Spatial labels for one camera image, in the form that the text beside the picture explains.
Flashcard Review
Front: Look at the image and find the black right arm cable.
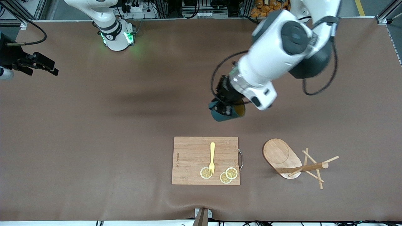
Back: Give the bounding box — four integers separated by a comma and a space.
5, 19, 47, 47

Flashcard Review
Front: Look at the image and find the yellow plastic fork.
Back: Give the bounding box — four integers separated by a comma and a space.
209, 142, 216, 175

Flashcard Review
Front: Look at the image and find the white power strip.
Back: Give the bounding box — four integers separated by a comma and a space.
121, 0, 157, 19

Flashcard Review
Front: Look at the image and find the pile of orange bread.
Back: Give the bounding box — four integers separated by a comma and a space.
250, 0, 291, 18

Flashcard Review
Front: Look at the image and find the aluminium frame post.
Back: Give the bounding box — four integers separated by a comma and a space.
0, 0, 47, 22
376, 0, 402, 25

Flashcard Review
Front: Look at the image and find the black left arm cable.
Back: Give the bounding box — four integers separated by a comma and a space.
211, 19, 338, 104

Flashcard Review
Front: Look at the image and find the bamboo cutting board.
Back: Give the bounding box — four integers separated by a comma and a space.
171, 136, 241, 186

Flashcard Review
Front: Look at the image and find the camera mount post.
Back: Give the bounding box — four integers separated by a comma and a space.
192, 208, 213, 226

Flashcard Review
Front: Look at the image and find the dark green cup yellow inside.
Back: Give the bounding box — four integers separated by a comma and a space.
209, 101, 246, 122

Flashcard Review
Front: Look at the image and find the brown table mat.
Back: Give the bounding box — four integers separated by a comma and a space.
0, 17, 402, 222

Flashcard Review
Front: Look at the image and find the wooden mug tree rack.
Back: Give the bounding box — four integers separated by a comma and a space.
263, 138, 340, 190

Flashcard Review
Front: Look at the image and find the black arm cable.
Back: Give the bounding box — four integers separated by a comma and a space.
211, 19, 338, 104
5, 19, 47, 47

